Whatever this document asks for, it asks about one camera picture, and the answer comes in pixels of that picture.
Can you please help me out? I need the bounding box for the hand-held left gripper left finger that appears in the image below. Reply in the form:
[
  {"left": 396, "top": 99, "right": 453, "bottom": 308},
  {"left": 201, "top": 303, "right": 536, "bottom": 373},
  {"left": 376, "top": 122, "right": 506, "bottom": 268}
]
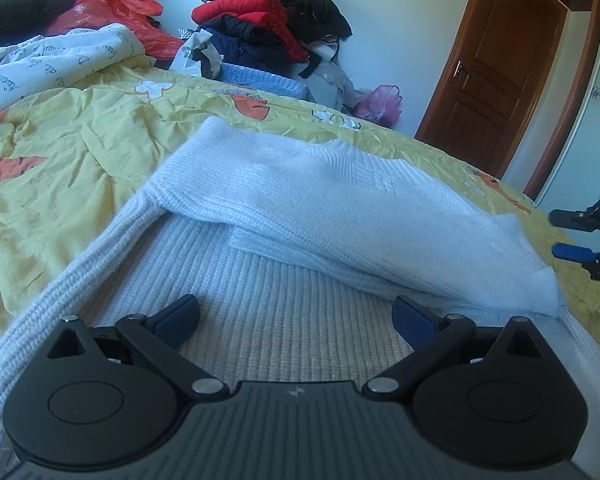
[{"left": 45, "top": 294, "right": 231, "bottom": 403}]

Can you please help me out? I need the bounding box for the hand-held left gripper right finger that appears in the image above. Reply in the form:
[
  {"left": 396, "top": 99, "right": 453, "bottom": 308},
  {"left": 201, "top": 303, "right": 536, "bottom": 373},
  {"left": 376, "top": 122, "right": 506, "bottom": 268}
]
[{"left": 361, "top": 295, "right": 553, "bottom": 403}]

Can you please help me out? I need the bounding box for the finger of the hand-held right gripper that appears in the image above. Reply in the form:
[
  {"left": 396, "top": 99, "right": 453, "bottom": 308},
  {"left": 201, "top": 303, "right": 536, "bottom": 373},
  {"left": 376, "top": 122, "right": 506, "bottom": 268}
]
[
  {"left": 549, "top": 192, "right": 600, "bottom": 241},
  {"left": 551, "top": 242, "right": 600, "bottom": 283}
]

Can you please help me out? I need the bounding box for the white knitted sweater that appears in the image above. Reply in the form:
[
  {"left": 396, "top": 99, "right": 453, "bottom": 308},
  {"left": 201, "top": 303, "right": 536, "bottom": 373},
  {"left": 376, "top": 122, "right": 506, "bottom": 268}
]
[{"left": 0, "top": 116, "right": 600, "bottom": 480}]

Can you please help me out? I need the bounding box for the wooden door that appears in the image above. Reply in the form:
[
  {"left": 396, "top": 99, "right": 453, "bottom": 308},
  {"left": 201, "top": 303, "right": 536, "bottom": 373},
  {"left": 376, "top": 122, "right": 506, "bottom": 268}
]
[{"left": 414, "top": 0, "right": 568, "bottom": 181}]

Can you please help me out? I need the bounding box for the yellow printed bedsheet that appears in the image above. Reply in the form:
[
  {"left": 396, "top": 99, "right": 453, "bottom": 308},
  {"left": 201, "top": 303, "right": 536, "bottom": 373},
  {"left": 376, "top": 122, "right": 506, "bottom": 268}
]
[{"left": 0, "top": 55, "right": 600, "bottom": 366}]

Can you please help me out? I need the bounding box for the pink plastic bag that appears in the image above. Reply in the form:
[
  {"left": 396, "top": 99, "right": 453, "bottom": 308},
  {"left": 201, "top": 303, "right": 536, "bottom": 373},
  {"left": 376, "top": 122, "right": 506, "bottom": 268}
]
[{"left": 354, "top": 84, "right": 403, "bottom": 128}]

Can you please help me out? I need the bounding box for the blue knitted sweater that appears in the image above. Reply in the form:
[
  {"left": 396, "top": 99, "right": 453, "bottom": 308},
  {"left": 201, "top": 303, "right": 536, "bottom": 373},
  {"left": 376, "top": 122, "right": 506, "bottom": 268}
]
[{"left": 215, "top": 62, "right": 316, "bottom": 103}]

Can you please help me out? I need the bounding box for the grey white garment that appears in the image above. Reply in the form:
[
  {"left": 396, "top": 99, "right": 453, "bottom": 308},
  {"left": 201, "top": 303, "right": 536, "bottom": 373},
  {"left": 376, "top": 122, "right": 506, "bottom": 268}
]
[{"left": 170, "top": 27, "right": 226, "bottom": 81}]

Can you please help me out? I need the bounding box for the navy jacket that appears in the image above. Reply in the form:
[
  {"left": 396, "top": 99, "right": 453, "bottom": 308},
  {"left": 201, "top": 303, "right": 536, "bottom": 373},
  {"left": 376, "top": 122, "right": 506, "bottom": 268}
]
[{"left": 200, "top": 15, "right": 301, "bottom": 68}]

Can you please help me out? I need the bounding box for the white printed quilt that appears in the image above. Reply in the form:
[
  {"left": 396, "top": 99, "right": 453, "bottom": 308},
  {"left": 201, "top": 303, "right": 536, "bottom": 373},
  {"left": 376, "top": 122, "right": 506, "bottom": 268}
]
[{"left": 0, "top": 22, "right": 146, "bottom": 128}]

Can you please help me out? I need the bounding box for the red jacket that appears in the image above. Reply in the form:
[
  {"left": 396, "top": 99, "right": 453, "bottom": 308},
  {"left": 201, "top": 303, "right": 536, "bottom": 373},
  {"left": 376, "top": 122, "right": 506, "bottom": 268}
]
[{"left": 191, "top": 0, "right": 311, "bottom": 63}]

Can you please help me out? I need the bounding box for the red plastic bag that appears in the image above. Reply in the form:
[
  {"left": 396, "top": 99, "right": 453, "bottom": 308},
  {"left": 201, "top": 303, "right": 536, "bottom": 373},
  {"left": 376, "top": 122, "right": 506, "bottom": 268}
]
[{"left": 45, "top": 0, "right": 186, "bottom": 61}]

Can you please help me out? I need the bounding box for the black clothing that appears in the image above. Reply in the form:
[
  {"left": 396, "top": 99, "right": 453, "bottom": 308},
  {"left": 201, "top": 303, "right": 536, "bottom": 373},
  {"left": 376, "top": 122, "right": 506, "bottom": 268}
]
[{"left": 0, "top": 0, "right": 81, "bottom": 53}]

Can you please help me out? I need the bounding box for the wooden door frame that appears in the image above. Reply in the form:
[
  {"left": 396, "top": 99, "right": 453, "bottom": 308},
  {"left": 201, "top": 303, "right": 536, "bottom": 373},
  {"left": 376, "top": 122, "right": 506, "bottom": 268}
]
[{"left": 522, "top": 0, "right": 600, "bottom": 206}]

